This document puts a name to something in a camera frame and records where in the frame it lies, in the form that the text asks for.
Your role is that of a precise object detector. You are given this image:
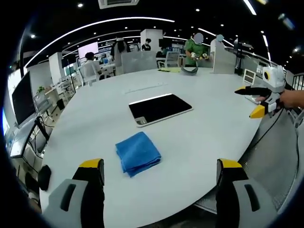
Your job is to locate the person's right hand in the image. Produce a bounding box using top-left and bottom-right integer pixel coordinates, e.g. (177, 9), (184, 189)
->
(279, 89), (304, 109)

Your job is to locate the small white drawer box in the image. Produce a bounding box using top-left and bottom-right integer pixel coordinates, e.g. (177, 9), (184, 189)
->
(242, 69), (257, 84)

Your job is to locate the tilted grey monitor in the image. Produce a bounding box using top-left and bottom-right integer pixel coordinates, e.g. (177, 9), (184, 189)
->
(9, 117), (38, 159)

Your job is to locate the black cable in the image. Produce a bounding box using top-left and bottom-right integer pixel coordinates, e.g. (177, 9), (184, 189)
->
(250, 108), (285, 149)

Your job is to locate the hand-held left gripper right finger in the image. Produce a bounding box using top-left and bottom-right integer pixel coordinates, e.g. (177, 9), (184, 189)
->
(215, 158), (279, 228)

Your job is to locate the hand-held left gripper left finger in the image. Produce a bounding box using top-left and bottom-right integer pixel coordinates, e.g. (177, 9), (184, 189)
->
(42, 158), (105, 228)

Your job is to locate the grey desk partition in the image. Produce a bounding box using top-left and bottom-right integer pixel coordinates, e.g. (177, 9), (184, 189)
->
(212, 44), (236, 75)
(121, 51), (158, 74)

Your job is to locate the curved grey visor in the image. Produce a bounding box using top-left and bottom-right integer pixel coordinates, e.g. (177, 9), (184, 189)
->
(180, 66), (199, 77)

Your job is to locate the pink wall screen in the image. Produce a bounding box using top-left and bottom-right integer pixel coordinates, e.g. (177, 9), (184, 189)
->
(77, 41), (99, 59)

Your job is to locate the white office chair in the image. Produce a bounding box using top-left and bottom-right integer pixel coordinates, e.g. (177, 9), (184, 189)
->
(157, 51), (181, 69)

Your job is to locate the ceiling air conditioner vent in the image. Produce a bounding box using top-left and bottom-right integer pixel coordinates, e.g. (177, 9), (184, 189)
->
(97, 0), (140, 10)

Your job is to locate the black computer mouse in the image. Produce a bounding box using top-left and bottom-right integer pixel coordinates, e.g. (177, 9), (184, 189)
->
(38, 164), (52, 191)

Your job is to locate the black tablet white frame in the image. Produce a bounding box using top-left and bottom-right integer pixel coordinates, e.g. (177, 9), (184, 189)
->
(128, 93), (193, 128)

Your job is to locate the blue cleaning cloth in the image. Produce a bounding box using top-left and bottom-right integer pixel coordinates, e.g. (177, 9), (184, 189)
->
(115, 131), (162, 178)

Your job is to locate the yellow cloth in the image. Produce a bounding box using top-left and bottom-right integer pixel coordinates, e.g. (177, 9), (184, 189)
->
(157, 66), (183, 73)

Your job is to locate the black computer monitor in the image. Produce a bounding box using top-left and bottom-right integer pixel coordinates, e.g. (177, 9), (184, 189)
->
(11, 70), (37, 128)

